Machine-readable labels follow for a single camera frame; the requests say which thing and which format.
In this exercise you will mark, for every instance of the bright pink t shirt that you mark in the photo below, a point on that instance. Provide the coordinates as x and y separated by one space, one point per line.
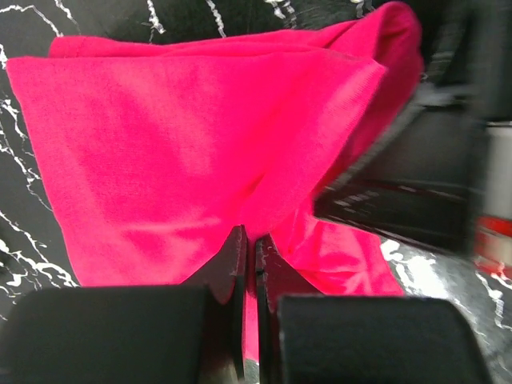
150 155

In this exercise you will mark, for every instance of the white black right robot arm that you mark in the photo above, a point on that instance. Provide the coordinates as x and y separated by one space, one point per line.
440 177

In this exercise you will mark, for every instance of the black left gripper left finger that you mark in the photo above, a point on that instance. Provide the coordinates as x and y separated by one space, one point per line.
185 333

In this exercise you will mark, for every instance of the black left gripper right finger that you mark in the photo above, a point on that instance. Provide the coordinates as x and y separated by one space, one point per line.
308 337

